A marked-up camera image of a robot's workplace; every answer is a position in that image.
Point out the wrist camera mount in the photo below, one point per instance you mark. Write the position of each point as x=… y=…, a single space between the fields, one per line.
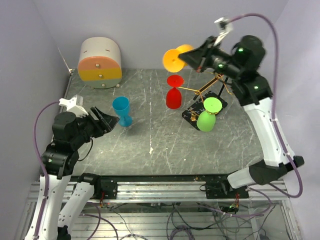
x=74 y=105
x=224 y=26

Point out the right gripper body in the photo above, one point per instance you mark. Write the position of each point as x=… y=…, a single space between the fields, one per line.
x=218 y=60

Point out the gold wine glass rack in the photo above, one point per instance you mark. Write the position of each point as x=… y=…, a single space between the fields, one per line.
x=192 y=113

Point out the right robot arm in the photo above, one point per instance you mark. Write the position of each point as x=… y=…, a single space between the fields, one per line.
x=256 y=98

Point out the aluminium rail frame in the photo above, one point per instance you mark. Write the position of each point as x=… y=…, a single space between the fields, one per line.
x=157 y=192

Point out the red wine glass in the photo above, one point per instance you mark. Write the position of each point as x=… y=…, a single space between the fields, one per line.
x=174 y=96

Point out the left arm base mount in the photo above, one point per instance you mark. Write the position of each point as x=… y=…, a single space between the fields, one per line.
x=104 y=187

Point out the blue wine glass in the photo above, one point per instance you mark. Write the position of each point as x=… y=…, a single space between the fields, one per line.
x=121 y=107

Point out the green wine glass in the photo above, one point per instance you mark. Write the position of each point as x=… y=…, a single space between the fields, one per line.
x=207 y=119

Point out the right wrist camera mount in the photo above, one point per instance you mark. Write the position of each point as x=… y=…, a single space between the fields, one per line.
x=224 y=26

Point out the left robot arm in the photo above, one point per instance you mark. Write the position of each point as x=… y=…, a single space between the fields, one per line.
x=52 y=220

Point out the round three-drawer cabinet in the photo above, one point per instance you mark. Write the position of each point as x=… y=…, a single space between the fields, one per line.
x=99 y=64

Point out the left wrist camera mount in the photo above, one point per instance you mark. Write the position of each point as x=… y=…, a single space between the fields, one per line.
x=74 y=105

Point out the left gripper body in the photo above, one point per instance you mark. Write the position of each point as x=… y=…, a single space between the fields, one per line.
x=88 y=126

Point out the orange wine glass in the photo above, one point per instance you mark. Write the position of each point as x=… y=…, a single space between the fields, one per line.
x=171 y=61

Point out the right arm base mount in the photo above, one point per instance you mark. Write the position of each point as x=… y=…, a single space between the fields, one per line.
x=217 y=187

